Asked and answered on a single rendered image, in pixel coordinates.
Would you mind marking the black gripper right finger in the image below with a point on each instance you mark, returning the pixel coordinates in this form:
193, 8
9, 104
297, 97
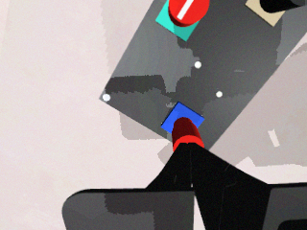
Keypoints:
230, 199

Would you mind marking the dark grey board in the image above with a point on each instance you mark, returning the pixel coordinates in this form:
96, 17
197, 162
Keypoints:
231, 49

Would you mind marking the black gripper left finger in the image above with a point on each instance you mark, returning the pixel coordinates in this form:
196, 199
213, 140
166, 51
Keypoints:
167, 203

